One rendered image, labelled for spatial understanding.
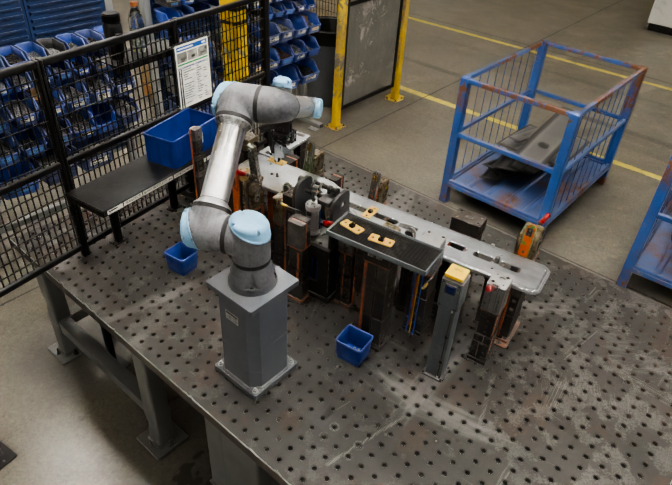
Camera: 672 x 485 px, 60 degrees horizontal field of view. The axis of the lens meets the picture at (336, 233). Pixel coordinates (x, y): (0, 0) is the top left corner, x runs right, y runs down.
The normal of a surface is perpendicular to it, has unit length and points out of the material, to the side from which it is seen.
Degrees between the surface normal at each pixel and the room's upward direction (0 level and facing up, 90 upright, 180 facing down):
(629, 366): 0
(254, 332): 90
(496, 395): 0
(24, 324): 0
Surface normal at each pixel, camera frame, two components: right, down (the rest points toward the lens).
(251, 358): 0.07, 0.62
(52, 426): 0.05, -0.81
